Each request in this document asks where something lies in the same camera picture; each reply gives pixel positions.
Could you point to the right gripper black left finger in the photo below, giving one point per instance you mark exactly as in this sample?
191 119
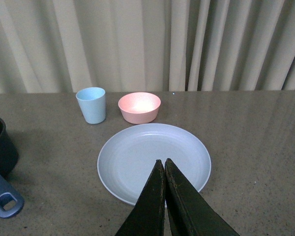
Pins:
147 216

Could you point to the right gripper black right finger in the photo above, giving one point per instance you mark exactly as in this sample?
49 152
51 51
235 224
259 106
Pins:
189 214

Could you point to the dark blue pot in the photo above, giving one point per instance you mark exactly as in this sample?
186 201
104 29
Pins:
11 201

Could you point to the grey-blue round plate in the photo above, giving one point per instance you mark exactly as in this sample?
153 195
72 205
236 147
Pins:
127 158

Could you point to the pink bowl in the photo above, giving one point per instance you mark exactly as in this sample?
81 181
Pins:
139 107

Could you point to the light blue cup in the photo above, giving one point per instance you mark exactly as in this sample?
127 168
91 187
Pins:
92 102

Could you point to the beige curtain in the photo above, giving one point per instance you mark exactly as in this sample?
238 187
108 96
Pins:
146 45

